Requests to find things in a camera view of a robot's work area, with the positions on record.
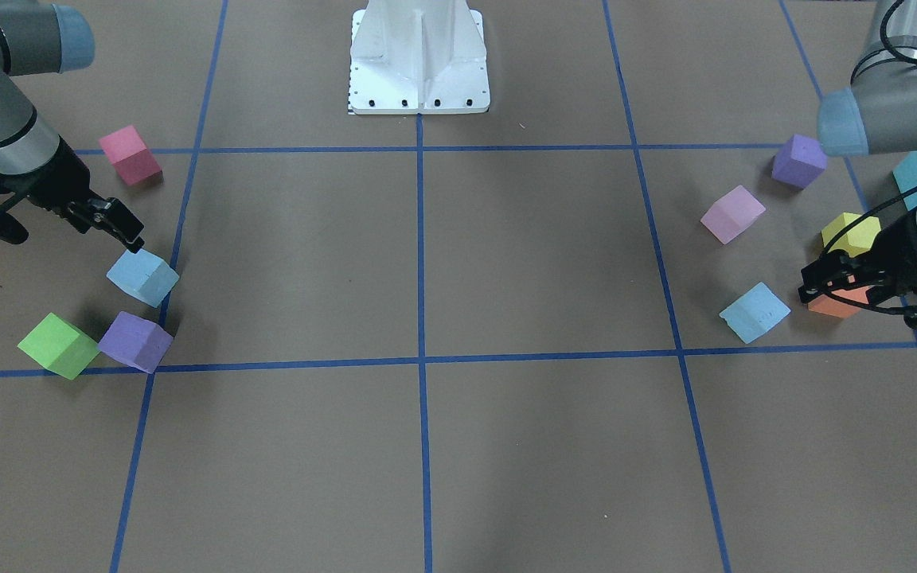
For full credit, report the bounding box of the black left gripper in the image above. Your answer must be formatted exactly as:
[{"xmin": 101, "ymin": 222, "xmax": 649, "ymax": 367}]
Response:
[{"xmin": 798, "ymin": 213, "xmax": 917, "ymax": 329}]

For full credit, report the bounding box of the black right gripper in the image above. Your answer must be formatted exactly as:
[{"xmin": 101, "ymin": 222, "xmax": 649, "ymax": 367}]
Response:
[{"xmin": 0, "ymin": 140, "xmax": 143, "ymax": 253}]

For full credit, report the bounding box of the light blue block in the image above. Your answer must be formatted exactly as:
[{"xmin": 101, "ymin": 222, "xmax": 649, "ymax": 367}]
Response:
[
  {"xmin": 718, "ymin": 282, "xmax": 792, "ymax": 344},
  {"xmin": 106, "ymin": 249, "xmax": 181, "ymax": 308}
]

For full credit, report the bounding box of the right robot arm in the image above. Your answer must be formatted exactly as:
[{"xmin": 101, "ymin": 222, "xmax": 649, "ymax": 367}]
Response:
[{"xmin": 0, "ymin": 1, "xmax": 143, "ymax": 251}]

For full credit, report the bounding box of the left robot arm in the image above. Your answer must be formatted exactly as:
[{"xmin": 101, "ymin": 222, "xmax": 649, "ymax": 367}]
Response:
[{"xmin": 799, "ymin": 1, "xmax": 917, "ymax": 330}]

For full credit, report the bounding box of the orange foam block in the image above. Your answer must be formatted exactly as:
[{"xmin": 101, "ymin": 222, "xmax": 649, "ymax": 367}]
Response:
[{"xmin": 806, "ymin": 286, "xmax": 869, "ymax": 319}]

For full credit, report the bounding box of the yellow foam block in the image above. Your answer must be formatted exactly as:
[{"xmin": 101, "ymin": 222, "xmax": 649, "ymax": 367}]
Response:
[{"xmin": 820, "ymin": 212, "xmax": 881, "ymax": 257}]

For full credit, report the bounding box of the magenta foam block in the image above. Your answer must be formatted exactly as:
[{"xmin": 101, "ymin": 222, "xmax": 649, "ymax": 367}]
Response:
[{"xmin": 98, "ymin": 126, "xmax": 162, "ymax": 186}]

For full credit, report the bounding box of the purple foam block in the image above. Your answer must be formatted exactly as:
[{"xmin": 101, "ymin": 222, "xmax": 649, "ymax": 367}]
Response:
[
  {"xmin": 98, "ymin": 311, "xmax": 174, "ymax": 373},
  {"xmin": 771, "ymin": 134, "xmax": 829, "ymax": 189}
]

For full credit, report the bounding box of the lilac foam block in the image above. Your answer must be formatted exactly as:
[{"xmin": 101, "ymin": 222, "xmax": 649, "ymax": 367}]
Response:
[{"xmin": 700, "ymin": 185, "xmax": 767, "ymax": 244}]

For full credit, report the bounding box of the green foam block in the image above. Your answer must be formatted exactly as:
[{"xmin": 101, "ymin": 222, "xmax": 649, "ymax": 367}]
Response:
[{"xmin": 16, "ymin": 313, "xmax": 100, "ymax": 380}]

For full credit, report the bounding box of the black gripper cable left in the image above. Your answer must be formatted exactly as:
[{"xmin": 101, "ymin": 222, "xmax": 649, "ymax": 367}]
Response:
[{"xmin": 815, "ymin": 159, "xmax": 917, "ymax": 313}]

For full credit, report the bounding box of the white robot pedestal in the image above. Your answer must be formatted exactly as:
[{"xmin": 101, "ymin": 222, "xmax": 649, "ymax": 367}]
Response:
[{"xmin": 347, "ymin": 1, "xmax": 491, "ymax": 115}]

